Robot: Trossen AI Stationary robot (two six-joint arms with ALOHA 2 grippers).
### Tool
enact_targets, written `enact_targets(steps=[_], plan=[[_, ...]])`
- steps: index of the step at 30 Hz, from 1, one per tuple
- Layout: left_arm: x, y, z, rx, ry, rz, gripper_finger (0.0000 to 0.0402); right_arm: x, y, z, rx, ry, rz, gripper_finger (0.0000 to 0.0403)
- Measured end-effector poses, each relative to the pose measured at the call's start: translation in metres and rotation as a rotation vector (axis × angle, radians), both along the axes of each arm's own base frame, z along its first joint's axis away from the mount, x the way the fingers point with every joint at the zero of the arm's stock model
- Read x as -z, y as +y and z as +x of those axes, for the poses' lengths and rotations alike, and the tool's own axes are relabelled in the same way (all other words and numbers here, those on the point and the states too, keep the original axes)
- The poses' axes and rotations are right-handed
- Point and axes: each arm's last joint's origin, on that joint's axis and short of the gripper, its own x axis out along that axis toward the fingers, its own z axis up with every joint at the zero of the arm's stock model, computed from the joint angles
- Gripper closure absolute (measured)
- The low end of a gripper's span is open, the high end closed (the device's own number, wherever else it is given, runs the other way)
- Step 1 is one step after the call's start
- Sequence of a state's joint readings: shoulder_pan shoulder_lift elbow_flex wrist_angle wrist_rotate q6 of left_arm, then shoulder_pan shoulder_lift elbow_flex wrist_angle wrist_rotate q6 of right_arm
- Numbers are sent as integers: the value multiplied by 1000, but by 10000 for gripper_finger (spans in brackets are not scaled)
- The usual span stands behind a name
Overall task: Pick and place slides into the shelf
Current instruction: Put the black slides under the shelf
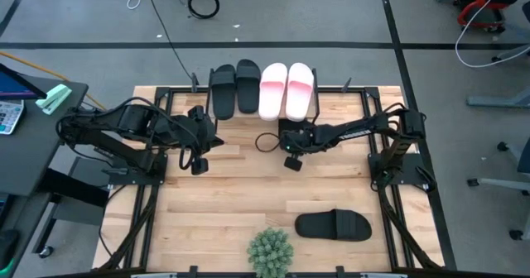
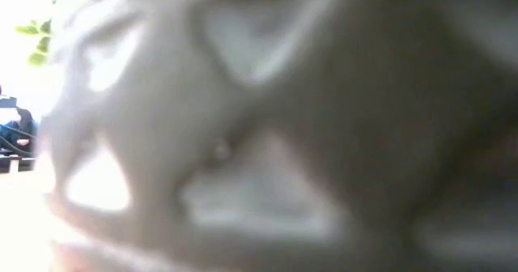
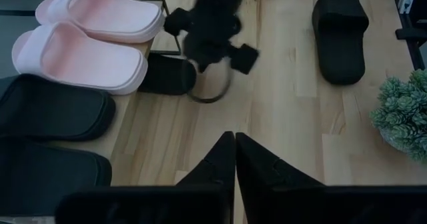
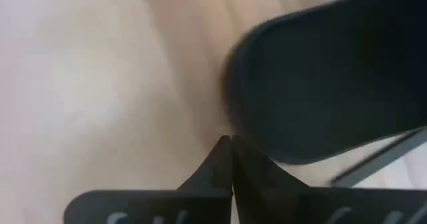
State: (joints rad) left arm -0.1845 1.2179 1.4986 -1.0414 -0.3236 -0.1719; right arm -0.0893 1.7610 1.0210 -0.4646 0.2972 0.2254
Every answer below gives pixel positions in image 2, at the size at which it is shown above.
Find green artificial potted plant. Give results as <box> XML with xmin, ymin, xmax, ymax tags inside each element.
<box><xmin>14</xmin><ymin>0</ymin><xmax>518</xmax><ymax>272</ymax></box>

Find person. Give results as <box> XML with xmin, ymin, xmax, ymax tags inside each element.
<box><xmin>0</xmin><ymin>107</ymin><xmax>39</xmax><ymax>156</ymax></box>

